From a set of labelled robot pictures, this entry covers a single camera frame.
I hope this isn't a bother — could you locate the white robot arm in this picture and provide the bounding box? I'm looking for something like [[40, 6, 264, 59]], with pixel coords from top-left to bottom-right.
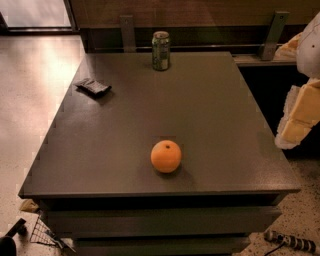
[[275, 13, 320, 149]]

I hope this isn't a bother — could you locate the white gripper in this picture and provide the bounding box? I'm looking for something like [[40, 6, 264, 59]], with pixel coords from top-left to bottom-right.
[[275, 80, 320, 149]]

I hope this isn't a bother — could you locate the power strip on floor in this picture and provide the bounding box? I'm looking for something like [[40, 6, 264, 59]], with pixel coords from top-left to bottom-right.
[[264, 230, 320, 254]]

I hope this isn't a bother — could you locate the green soda can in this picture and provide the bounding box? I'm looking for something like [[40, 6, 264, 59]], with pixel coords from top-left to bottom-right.
[[152, 31, 170, 71]]

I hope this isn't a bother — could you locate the black object bottom left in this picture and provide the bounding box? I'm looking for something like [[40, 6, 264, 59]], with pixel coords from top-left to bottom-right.
[[0, 218, 27, 256]]

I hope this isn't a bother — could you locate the grey table with drawers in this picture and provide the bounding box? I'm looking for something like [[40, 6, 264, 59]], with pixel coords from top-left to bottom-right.
[[20, 52, 299, 256]]

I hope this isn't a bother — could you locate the orange fruit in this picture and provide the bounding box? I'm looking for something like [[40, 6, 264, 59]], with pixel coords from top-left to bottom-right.
[[150, 140, 182, 173]]

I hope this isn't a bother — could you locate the metal bracket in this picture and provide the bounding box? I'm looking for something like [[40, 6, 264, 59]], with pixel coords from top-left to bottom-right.
[[259, 11, 289, 61], [119, 15, 136, 53]]

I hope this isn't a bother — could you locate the wire basket on floor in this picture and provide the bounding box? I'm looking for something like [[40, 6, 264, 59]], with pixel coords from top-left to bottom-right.
[[30, 216, 76, 252]]

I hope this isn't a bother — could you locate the dark rxbar chocolate wrapper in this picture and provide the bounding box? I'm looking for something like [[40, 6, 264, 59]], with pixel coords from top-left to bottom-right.
[[75, 78, 111, 96]]

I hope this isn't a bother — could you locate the left metal bracket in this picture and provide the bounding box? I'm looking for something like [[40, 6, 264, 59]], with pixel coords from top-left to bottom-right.
[[119, 15, 136, 53]]

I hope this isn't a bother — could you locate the tan paper scrap on floor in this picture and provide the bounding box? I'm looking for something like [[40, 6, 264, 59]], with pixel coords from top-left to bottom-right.
[[19, 199, 39, 213]]

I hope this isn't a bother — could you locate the right metal bracket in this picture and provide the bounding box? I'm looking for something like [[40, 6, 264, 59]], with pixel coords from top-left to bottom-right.
[[259, 11, 289, 61]]

